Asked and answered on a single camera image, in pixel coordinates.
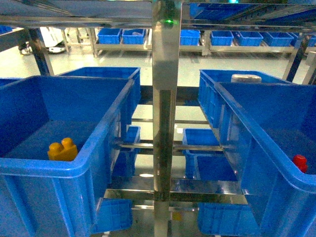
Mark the yellow two-stud toy block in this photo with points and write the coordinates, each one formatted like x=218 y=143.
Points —
x=64 y=151

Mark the red one-stud toy block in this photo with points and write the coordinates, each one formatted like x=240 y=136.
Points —
x=301 y=162

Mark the blue bin behind right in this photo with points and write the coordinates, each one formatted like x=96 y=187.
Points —
x=208 y=97

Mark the white cylindrical container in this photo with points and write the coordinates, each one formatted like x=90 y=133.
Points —
x=245 y=78

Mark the large blue bin right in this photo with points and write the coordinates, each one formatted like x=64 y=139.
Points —
x=261 y=128

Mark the large blue bin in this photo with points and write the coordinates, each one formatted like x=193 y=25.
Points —
x=261 y=128
x=46 y=198

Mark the large blue bin left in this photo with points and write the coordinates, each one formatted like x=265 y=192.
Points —
x=46 y=198

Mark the stainless steel rack frame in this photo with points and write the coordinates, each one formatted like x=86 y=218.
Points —
x=166 y=18

